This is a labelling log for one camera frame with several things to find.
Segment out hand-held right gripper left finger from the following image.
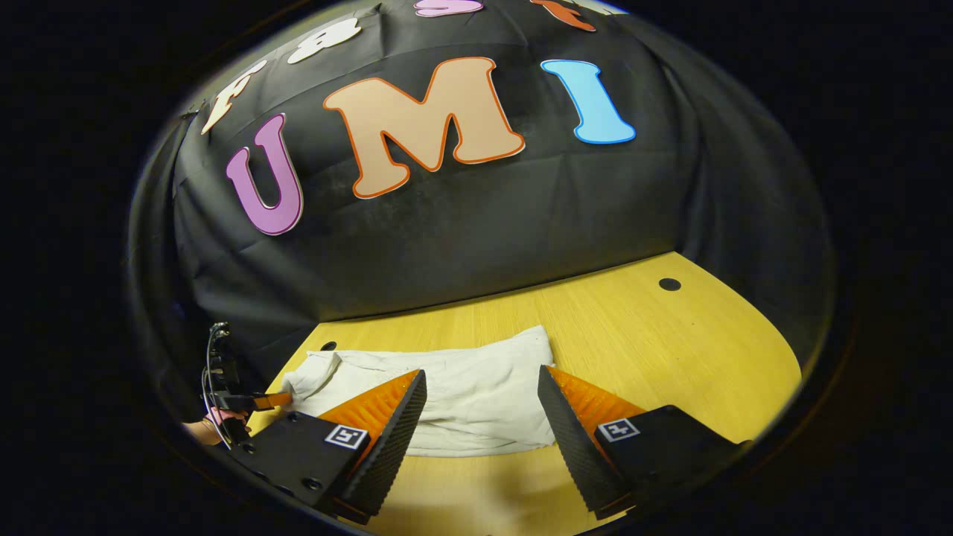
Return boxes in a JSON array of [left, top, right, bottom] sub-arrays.
[[231, 368, 429, 526]]

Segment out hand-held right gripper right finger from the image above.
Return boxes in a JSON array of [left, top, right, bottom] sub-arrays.
[[538, 365, 753, 522]]

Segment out thin gripper cable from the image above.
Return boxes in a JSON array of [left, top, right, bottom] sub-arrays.
[[201, 323, 233, 449]]

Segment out white jeans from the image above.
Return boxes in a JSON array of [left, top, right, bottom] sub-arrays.
[[281, 325, 558, 457]]

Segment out black backdrop cloth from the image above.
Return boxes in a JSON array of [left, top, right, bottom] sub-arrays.
[[127, 0, 835, 421]]

